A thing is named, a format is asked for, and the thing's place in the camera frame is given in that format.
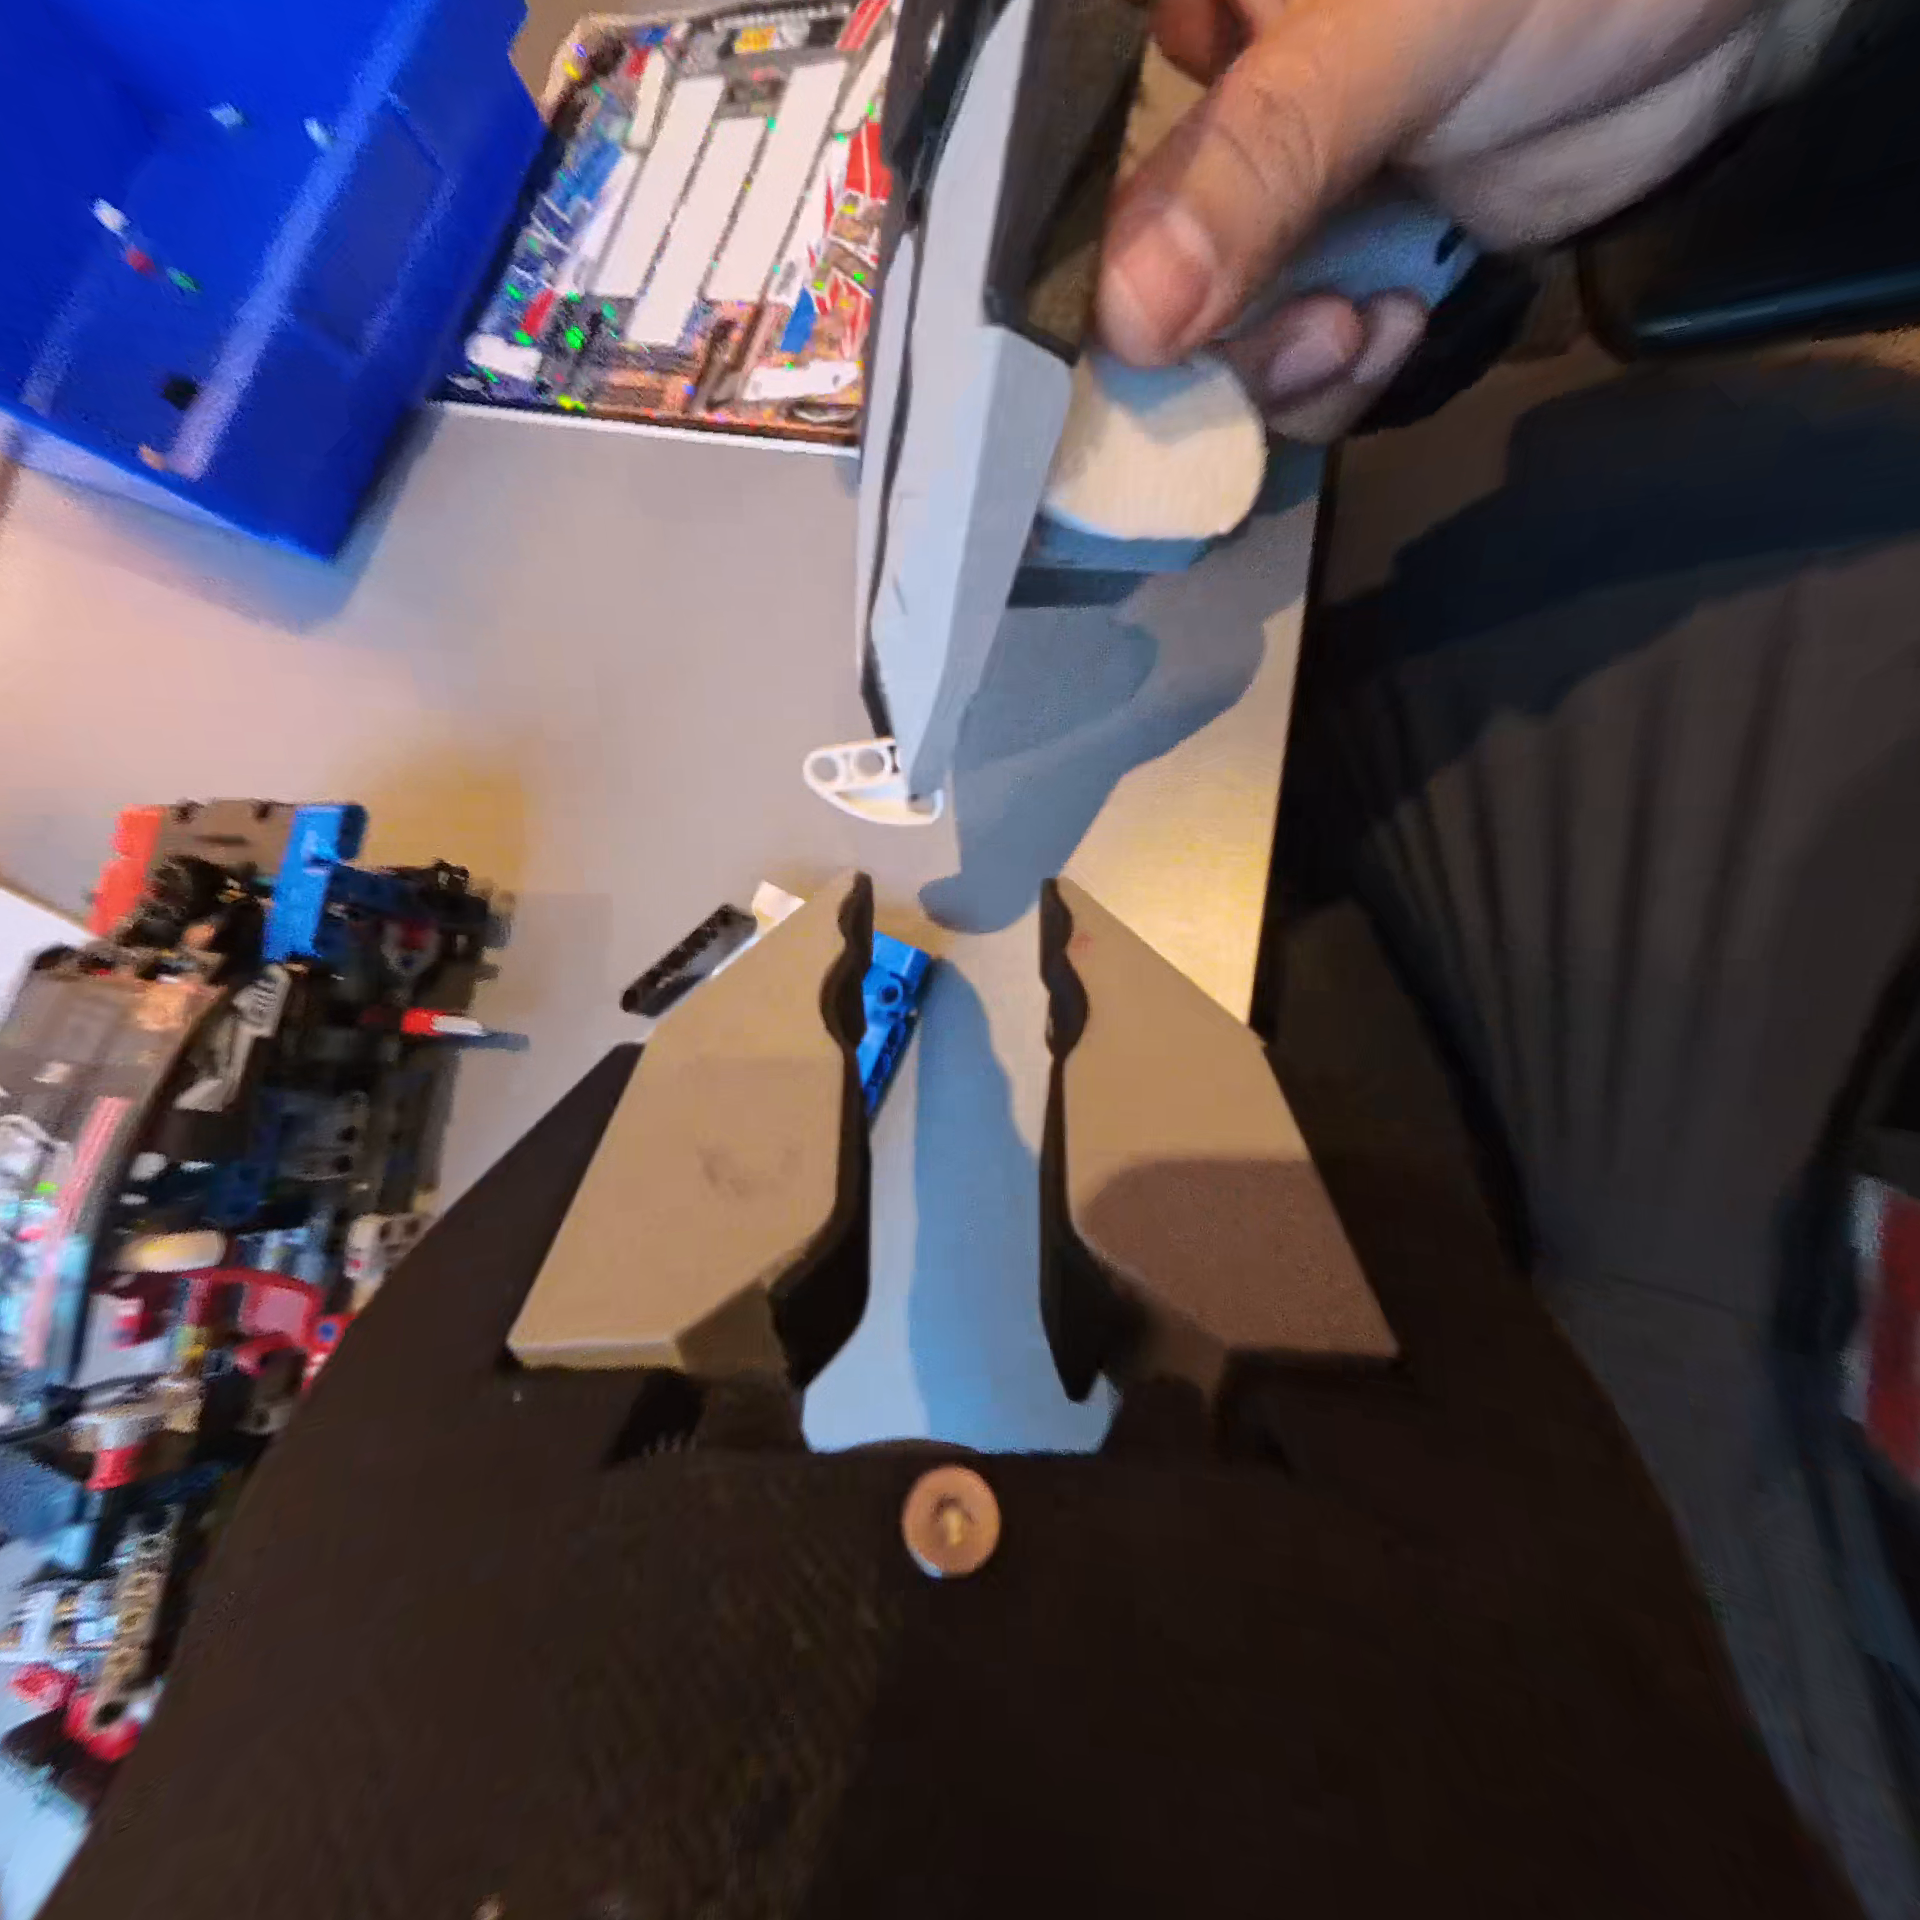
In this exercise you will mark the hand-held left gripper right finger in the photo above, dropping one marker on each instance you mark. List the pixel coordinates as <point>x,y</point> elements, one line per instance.
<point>1217,1200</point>

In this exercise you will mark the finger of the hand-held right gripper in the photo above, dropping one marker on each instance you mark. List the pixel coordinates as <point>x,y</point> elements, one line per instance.
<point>952,452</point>

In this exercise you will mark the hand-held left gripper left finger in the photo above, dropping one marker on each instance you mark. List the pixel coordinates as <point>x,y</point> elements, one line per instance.
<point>689,1187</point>

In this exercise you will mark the white and blue brick assembly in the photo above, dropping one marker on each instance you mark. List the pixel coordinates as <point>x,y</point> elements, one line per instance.
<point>892,1004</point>

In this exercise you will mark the small white curved brick piece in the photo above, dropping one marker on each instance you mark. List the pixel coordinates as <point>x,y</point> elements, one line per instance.
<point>862,769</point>

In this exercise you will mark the person's right forearm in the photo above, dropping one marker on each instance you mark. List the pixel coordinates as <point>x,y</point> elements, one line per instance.
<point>1799,194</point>

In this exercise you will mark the grey desk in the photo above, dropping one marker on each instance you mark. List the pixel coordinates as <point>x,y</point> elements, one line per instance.
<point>600,675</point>

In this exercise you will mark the person's right hand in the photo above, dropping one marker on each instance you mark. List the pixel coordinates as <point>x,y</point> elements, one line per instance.
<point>1349,135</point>

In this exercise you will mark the black holed brick beam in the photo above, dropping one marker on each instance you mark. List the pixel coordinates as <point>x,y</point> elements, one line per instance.
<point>689,959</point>

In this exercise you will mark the shiny sticker sheet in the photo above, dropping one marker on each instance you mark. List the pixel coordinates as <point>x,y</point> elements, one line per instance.
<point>708,228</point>

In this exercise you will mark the person's dark clothing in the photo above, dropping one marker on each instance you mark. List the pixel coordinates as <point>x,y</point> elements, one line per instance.
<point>1501,899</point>

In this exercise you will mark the multicoloured brick vehicle model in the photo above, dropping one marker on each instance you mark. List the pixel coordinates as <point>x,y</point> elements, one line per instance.
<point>227,1050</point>

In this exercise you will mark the red and white card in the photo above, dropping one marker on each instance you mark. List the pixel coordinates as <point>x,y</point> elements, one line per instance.
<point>1888,1322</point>

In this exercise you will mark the blue storage bin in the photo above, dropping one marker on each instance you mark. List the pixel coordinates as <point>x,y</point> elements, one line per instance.
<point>269,228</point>

